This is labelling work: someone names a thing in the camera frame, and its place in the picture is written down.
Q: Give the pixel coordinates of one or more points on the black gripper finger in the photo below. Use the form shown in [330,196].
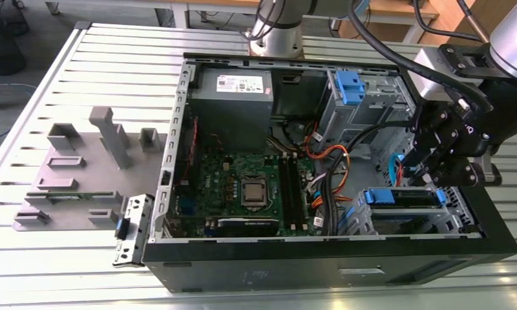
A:
[433,129]
[451,171]

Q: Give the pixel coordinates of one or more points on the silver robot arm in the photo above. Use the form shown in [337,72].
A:
[279,38]

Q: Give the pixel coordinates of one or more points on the metal optical drive cage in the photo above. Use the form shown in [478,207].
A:
[357,116]

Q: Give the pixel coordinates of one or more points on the blue drive cage latch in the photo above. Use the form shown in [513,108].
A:
[349,87]

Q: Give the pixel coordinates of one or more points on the wooden cabinet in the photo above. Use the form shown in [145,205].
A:
[443,16]

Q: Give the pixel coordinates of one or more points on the black RAM slot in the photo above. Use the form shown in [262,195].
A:
[297,193]
[286,193]

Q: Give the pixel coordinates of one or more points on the wooden desk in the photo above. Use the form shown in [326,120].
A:
[395,13]

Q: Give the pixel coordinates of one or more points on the CPU socket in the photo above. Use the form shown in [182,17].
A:
[254,178]

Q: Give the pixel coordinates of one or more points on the silver CPU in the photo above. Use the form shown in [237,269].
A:
[254,193]

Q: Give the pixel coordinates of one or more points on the grey power supply unit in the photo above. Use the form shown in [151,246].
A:
[231,122]

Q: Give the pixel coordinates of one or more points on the black PC case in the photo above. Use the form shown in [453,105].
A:
[283,268]

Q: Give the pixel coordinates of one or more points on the black graphics card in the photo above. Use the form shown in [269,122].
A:
[247,226]

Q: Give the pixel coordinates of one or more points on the green motherboard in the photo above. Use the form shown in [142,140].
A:
[214,193]

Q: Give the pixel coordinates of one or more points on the grey parts rack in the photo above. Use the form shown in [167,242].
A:
[94,181]

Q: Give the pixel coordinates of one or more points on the green RAM stick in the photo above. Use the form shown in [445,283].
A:
[81,195]

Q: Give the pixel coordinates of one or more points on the black bin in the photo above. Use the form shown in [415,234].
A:
[3,58]

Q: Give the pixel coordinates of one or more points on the grey side camera bracket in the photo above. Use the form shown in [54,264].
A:
[490,174]

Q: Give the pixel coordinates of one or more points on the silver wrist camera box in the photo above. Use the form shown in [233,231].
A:
[430,77]

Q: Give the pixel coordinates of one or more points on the white desk frame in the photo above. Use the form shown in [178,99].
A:
[178,17]

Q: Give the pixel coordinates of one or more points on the metal slot retainer bracket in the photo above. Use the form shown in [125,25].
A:
[133,206]

